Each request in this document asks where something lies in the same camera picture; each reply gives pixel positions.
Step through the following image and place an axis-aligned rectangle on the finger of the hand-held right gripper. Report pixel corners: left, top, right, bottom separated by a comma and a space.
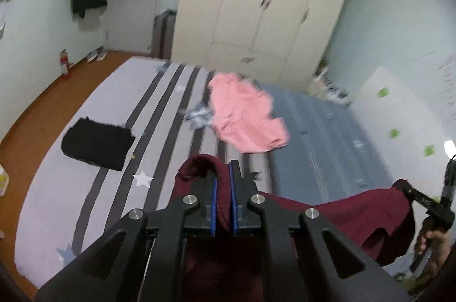
396, 180, 443, 214

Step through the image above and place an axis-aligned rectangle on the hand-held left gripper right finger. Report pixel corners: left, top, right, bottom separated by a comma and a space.
229, 159, 417, 302

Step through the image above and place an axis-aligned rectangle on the bed with striped sheet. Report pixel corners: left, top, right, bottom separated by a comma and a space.
14, 56, 410, 290

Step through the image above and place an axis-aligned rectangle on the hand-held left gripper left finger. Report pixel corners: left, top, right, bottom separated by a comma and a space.
36, 177, 219, 302

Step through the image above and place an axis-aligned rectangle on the red fire extinguisher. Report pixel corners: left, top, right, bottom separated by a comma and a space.
59, 50, 72, 80

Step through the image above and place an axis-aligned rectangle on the grey suitcase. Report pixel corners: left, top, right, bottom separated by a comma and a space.
152, 10, 177, 58

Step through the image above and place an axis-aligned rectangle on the maroon garment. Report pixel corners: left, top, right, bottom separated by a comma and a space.
173, 154, 417, 302

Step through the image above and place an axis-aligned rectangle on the pile of bedside items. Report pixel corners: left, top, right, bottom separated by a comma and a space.
313, 65, 353, 107

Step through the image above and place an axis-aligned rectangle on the white headboard panel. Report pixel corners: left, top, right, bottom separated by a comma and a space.
351, 66, 450, 183

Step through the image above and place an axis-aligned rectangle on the pink garment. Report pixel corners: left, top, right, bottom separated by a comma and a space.
207, 72, 291, 153

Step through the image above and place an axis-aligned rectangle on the black folded garment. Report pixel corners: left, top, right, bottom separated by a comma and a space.
60, 117, 137, 172

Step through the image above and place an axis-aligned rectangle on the yellow bottle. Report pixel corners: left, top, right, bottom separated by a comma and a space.
0, 165, 9, 197

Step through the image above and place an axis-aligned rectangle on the person's right hand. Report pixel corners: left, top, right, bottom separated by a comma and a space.
415, 229, 452, 280

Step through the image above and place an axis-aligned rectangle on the light blue small cloth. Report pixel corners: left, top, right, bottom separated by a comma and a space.
183, 102, 215, 130

